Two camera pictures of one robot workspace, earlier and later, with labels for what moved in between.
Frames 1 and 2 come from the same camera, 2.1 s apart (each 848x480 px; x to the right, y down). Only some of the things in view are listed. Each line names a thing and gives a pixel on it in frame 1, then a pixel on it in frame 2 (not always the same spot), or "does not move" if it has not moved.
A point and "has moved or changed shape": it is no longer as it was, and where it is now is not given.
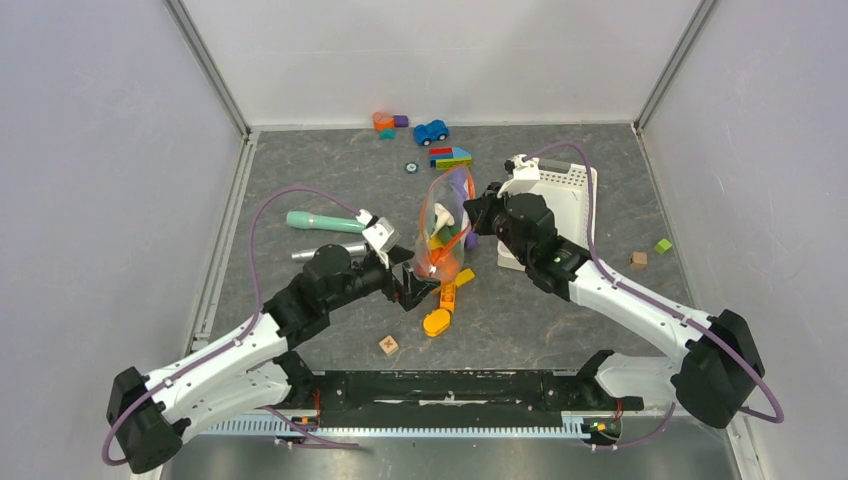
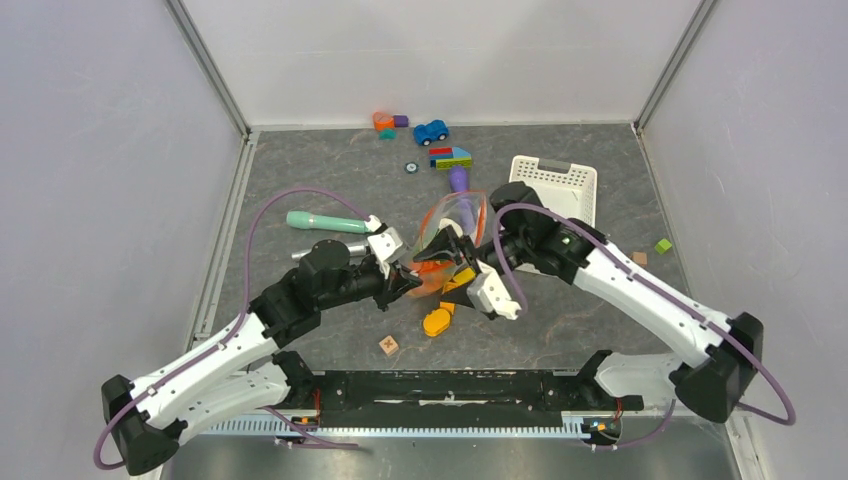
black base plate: x=554 y=391 does not move
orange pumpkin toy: x=440 y=264 does not move
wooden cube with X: x=389 y=345 does not move
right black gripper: x=480 y=208 to x=444 y=246
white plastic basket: x=571 y=191 does not move
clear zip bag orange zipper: x=444 y=230 has moved or changed shape
